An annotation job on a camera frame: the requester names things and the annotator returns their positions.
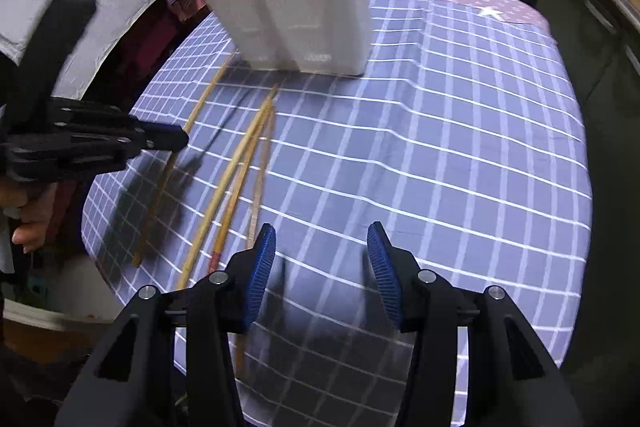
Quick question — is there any wooden chopstick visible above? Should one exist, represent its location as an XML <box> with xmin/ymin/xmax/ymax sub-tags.
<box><xmin>130</xmin><ymin>51</ymin><xmax>238</xmax><ymax>268</ymax></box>
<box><xmin>176</xmin><ymin>93</ymin><xmax>273</xmax><ymax>289</ymax></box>
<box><xmin>235</xmin><ymin>107</ymin><xmax>276</xmax><ymax>379</ymax></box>
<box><xmin>207</xmin><ymin>94</ymin><xmax>273</xmax><ymax>273</ymax></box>

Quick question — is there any blue checked tablecloth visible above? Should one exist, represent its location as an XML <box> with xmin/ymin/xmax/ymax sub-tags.
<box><xmin>81</xmin><ymin>0</ymin><xmax>591</xmax><ymax>426</ymax></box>

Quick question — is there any person's left hand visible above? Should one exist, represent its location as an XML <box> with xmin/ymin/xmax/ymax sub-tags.
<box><xmin>1</xmin><ymin>178</ymin><xmax>58</xmax><ymax>254</ymax></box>

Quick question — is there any wooden chopstick far left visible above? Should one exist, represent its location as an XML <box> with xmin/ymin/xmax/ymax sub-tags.
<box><xmin>130</xmin><ymin>51</ymin><xmax>238</xmax><ymax>268</ymax></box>

